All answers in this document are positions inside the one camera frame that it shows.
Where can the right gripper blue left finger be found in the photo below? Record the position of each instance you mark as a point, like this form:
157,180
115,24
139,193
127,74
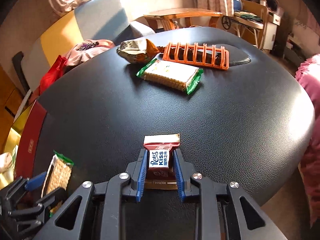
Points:
137,171

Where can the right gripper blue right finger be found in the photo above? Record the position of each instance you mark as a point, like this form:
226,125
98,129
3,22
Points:
183,172

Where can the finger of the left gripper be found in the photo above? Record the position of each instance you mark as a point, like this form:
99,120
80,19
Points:
40,212
16,190

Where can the Kiss chocolate wafer packet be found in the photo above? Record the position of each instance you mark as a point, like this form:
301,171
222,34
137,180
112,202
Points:
160,173

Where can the cracker pack green wrapper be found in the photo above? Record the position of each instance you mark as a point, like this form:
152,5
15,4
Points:
58,174
179,76

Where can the orange plastic rack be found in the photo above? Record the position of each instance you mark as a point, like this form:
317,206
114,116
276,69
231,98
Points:
197,55

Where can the white sock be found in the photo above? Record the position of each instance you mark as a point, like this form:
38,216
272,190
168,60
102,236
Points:
5,161

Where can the green essential oil box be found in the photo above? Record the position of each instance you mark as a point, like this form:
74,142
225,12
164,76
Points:
12,168

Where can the red gold gift box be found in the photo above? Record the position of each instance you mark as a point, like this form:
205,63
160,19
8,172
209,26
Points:
25,133

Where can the crumpled newspaper print wrapper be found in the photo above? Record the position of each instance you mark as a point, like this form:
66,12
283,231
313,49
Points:
140,51

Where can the red cloth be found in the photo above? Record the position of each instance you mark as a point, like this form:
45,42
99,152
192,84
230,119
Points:
56,71

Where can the pink clothing pile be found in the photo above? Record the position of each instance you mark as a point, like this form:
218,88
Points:
86,50

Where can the wooden side table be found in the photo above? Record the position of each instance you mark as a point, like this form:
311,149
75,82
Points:
167,17

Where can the grey yellow office chair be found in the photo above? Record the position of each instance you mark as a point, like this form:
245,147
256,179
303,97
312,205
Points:
93,20

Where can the cluttered wooden desk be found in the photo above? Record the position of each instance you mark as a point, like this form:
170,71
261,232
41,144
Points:
254,22

